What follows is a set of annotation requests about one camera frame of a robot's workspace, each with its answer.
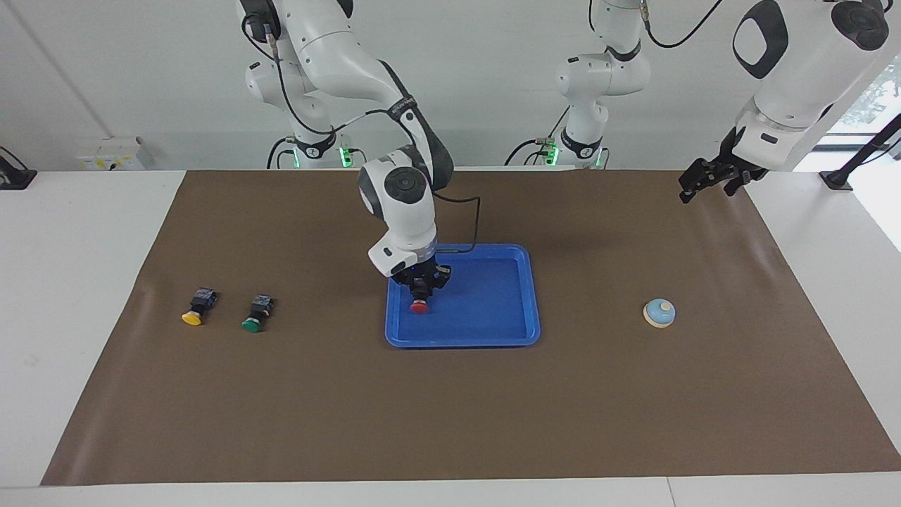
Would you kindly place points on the yellow push button switch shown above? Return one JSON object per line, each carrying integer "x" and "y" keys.
{"x": 192, "y": 317}

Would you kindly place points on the light blue call bell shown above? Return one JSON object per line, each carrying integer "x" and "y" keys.
{"x": 659, "y": 311}

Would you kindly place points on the black table clamp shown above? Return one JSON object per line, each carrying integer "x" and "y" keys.
{"x": 13, "y": 177}

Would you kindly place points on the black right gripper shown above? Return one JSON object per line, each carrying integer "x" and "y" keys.
{"x": 429, "y": 269}

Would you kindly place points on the red push button switch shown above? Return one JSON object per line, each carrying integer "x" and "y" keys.
{"x": 419, "y": 307}

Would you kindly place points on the white wall socket box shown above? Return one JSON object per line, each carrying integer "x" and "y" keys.
{"x": 109, "y": 155}

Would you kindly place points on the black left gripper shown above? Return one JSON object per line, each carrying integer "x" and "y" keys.
{"x": 732, "y": 167}

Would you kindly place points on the brown table mat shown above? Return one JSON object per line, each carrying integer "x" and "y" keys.
{"x": 457, "y": 408}

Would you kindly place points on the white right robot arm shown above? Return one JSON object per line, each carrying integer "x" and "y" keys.
{"x": 405, "y": 204}

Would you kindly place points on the blue plastic tray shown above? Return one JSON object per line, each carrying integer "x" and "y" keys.
{"x": 486, "y": 310}

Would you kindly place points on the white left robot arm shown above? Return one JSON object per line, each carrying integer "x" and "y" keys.
{"x": 795, "y": 70}

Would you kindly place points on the green push button switch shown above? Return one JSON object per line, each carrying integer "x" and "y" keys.
{"x": 252, "y": 324}

